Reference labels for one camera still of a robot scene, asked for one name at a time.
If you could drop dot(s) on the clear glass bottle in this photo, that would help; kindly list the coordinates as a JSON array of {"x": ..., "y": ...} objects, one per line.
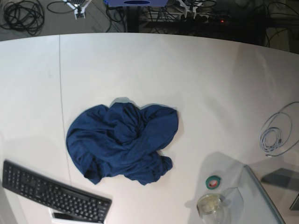
[{"x": 210, "y": 209}]

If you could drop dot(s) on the black computer keyboard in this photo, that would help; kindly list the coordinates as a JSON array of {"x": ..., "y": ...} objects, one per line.
[{"x": 76, "y": 204}]

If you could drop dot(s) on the blue box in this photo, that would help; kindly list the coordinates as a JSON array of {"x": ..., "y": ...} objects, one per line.
[{"x": 124, "y": 3}]

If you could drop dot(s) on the dark blue t-shirt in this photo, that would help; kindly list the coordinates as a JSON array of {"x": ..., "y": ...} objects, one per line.
[{"x": 122, "y": 140}]

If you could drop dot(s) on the black power strip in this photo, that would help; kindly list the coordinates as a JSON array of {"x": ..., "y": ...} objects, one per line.
[{"x": 206, "y": 18}]

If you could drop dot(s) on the green and red tape roll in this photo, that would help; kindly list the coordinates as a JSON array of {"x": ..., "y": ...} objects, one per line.
[{"x": 213, "y": 182}]

